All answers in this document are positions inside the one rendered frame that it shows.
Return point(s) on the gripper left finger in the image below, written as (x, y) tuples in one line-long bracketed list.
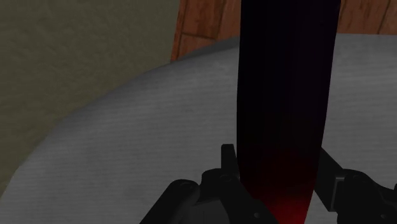
[(228, 181)]

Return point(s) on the grey round table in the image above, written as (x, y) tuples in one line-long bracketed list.
[(139, 133)]

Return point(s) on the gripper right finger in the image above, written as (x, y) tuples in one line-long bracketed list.
[(356, 192)]

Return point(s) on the dark red tall cylinder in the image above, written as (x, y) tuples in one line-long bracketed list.
[(283, 93)]

